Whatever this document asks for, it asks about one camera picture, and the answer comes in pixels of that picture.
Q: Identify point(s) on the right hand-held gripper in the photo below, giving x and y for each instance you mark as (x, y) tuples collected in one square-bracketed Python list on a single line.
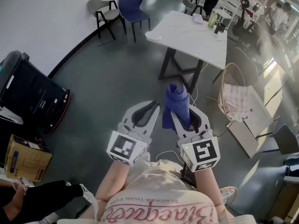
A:
[(203, 151)]

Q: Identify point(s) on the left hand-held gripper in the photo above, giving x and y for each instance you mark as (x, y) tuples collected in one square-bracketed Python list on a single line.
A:
[(122, 146)]

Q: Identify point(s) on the blue cloth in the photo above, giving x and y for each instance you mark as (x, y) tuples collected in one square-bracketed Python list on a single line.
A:
[(176, 101)]

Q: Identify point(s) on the person's right forearm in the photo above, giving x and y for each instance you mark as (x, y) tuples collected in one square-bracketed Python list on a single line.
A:
[(208, 185)]

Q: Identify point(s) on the person's left forearm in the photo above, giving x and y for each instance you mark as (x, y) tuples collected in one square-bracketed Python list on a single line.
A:
[(112, 178)]

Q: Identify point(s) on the wicker chair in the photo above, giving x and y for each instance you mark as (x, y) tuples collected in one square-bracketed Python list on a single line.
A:
[(236, 118)]

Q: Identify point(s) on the black waist device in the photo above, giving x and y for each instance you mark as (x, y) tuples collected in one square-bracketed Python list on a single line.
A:
[(188, 175)]

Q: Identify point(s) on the person's beige trousers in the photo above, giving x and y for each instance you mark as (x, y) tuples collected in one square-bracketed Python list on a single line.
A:
[(154, 171)]

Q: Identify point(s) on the pink checked cloth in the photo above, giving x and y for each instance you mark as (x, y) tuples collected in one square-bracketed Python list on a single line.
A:
[(236, 97)]

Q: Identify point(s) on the white rectangular box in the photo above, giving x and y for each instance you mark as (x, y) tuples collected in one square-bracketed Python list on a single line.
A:
[(254, 115)]

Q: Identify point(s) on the person's white printed shirt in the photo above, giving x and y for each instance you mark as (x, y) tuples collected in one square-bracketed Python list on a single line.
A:
[(158, 195)]

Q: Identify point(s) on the white marble table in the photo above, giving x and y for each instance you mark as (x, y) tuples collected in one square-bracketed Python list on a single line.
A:
[(187, 38)]

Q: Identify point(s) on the dark grey chair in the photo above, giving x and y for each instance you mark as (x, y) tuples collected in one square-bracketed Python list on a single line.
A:
[(286, 136)]

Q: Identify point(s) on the black square box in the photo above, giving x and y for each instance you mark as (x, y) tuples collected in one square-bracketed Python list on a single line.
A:
[(219, 29)]

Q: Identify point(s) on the tissue packet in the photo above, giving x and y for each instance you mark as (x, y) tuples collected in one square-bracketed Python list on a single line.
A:
[(197, 18)]

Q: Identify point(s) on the green drink bottle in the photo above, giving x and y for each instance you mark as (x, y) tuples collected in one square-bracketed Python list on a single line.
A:
[(212, 20)]

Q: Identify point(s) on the black office chair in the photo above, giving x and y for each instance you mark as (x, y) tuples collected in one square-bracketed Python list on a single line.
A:
[(243, 27)]

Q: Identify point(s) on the black machine red trim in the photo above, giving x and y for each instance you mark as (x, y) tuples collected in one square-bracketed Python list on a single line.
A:
[(30, 90)]

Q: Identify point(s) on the blue chair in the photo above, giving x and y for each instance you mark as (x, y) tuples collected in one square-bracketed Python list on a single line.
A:
[(132, 7)]

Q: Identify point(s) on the white bench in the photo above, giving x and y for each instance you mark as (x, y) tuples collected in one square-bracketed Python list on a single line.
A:
[(224, 13)]

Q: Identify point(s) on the cardboard box blue label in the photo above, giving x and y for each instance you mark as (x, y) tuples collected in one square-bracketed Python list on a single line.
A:
[(25, 160)]

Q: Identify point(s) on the grey phone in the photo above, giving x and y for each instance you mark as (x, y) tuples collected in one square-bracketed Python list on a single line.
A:
[(27, 182)]

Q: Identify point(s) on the white flat panel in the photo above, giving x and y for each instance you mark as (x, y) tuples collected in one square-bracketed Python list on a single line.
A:
[(10, 116)]

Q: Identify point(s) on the grey chair black frame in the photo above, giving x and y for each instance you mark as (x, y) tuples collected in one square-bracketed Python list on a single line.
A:
[(109, 14), (187, 1)]

